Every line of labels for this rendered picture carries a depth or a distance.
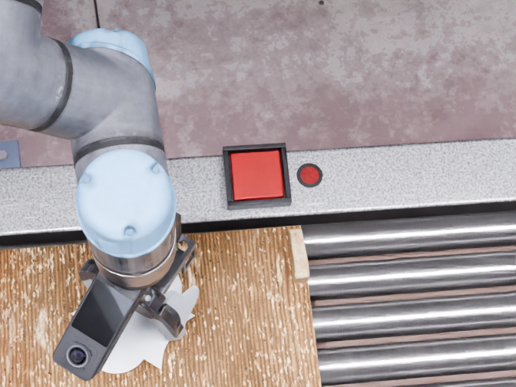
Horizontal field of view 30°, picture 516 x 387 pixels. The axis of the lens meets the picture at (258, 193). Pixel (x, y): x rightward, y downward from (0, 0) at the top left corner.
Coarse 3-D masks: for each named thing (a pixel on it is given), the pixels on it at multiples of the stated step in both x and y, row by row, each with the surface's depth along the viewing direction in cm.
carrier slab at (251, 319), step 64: (0, 256) 108; (64, 256) 109; (256, 256) 110; (0, 320) 106; (64, 320) 106; (192, 320) 107; (256, 320) 108; (0, 384) 104; (64, 384) 104; (128, 384) 104; (192, 384) 105; (256, 384) 105; (320, 384) 106
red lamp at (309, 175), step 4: (304, 168) 117; (308, 168) 117; (312, 168) 117; (304, 172) 116; (308, 172) 116; (312, 172) 116; (316, 172) 117; (304, 176) 116; (308, 176) 116; (312, 176) 116; (316, 176) 116; (304, 180) 116; (308, 180) 116; (312, 180) 116; (316, 180) 116
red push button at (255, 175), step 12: (240, 156) 115; (252, 156) 115; (264, 156) 115; (276, 156) 115; (240, 168) 115; (252, 168) 115; (264, 168) 115; (276, 168) 115; (240, 180) 114; (252, 180) 114; (264, 180) 114; (276, 180) 114; (240, 192) 114; (252, 192) 114; (264, 192) 114; (276, 192) 114
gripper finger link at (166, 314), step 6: (162, 306) 94; (168, 306) 95; (162, 312) 94; (168, 312) 95; (174, 312) 96; (156, 318) 96; (162, 318) 94; (168, 318) 95; (174, 318) 96; (168, 324) 96; (174, 324) 96; (180, 324) 100; (168, 330) 99; (174, 330) 97; (180, 330) 100; (174, 336) 100
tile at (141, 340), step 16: (176, 288) 106; (144, 320) 105; (128, 336) 105; (144, 336) 105; (160, 336) 105; (112, 352) 104; (128, 352) 104; (144, 352) 104; (160, 352) 104; (112, 368) 104; (128, 368) 104; (160, 368) 104
